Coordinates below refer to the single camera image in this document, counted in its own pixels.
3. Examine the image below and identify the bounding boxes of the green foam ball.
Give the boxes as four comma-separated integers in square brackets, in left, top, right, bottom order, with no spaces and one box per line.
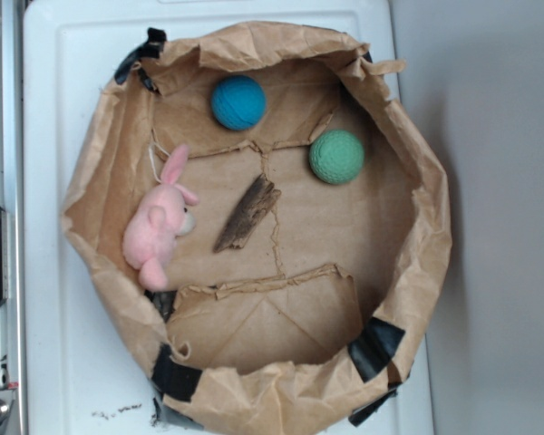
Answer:
[308,130,364,185]

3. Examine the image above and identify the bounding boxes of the brown paper bag bin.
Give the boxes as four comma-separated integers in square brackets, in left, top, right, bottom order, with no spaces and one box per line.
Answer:
[62,22,452,434]

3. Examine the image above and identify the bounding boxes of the pink plush bunny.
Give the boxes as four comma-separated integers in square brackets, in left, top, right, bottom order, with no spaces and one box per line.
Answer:
[122,144,199,292]

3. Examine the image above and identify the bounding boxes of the brown wood bark piece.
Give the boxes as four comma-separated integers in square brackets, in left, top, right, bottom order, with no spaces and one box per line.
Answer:
[213,173,281,253]

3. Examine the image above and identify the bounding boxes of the silver metal rail frame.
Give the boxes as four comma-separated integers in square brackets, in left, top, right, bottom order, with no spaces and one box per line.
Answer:
[0,1,29,434]

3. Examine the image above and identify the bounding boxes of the blue foam ball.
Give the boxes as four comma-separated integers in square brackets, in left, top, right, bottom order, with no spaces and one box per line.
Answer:
[210,75,267,131]

